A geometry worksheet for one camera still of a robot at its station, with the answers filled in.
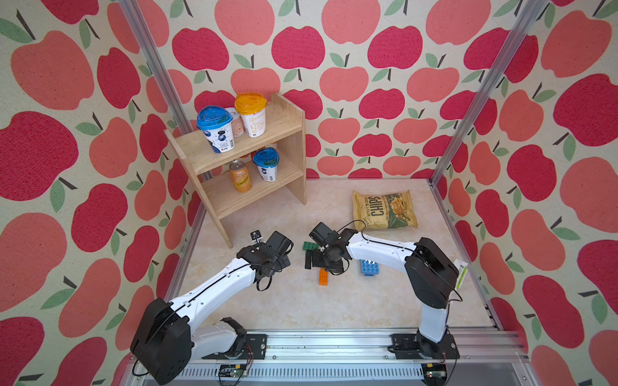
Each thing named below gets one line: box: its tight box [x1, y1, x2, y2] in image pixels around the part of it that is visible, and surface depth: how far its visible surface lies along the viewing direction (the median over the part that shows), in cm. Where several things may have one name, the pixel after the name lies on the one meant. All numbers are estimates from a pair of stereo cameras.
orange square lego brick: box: [317, 273, 330, 287], surface depth 89 cm
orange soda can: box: [228, 159, 252, 193], surface depth 84 cm
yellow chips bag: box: [352, 189, 419, 230], surface depth 103 cm
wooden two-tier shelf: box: [164, 93, 308, 249], surface depth 82 cm
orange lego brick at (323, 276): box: [318, 267, 330, 283], surface depth 90 cm
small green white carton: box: [453, 258, 469, 291], surface depth 90 cm
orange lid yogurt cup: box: [234, 92, 268, 138], surface depth 71 cm
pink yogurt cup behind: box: [224, 106, 246, 138], surface depth 75 cm
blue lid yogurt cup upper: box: [196, 105, 236, 154], surface depth 66 cm
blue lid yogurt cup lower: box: [252, 147, 281, 183], surface depth 88 cm
